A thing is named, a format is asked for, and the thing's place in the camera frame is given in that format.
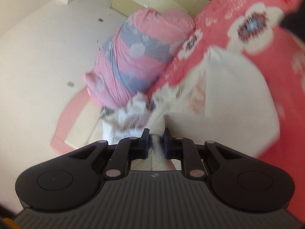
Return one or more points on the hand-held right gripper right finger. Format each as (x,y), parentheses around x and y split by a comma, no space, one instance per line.
(168,145)

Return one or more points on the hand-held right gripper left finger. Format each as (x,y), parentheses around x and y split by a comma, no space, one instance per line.
(145,145)

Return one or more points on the pink patterned white garment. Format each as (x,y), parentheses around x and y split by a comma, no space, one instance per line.
(133,121)

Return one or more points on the white fleece garment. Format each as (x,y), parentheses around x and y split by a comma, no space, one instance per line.
(226,88)

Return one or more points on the pink grey floral pillow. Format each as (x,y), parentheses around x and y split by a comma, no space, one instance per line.
(133,64)

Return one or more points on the red floral bed sheet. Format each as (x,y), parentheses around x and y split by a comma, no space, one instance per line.
(286,64)

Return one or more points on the dark cloth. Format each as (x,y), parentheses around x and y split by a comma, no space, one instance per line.
(294,19)

